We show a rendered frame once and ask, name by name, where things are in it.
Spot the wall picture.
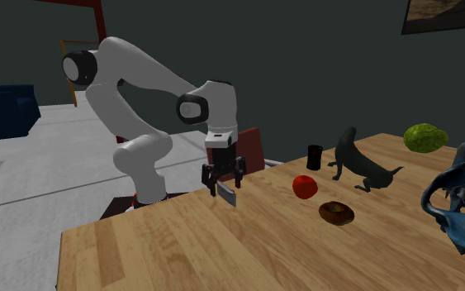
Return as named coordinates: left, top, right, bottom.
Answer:
left=401, top=0, right=465, bottom=36

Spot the dark blue sofa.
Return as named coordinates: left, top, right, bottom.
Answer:
left=0, top=76, right=42, bottom=143

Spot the brown donut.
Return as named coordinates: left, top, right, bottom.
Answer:
left=318, top=200, right=356, bottom=227

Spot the grey rectangular blade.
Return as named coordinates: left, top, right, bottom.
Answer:
left=216, top=179, right=238, bottom=208

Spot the dark red robot stand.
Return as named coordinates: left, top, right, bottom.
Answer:
left=98, top=192, right=189, bottom=221

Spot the blue skull figure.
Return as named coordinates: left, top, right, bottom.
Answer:
left=420, top=136, right=465, bottom=278

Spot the black cup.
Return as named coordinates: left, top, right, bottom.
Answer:
left=306, top=145, right=324, bottom=171

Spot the dark green animal figure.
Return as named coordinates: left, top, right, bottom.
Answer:
left=327, top=126, right=405, bottom=193

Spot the green cabbage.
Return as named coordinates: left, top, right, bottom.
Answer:
left=402, top=122, right=449, bottom=154

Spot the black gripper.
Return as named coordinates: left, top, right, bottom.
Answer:
left=201, top=145, right=247, bottom=198

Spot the dark red chair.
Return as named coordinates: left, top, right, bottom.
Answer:
left=206, top=126, right=285, bottom=177

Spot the red apple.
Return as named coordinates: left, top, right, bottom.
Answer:
left=292, top=174, right=320, bottom=201

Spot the red and wooden frame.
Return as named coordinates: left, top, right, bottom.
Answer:
left=34, top=0, right=129, bottom=145

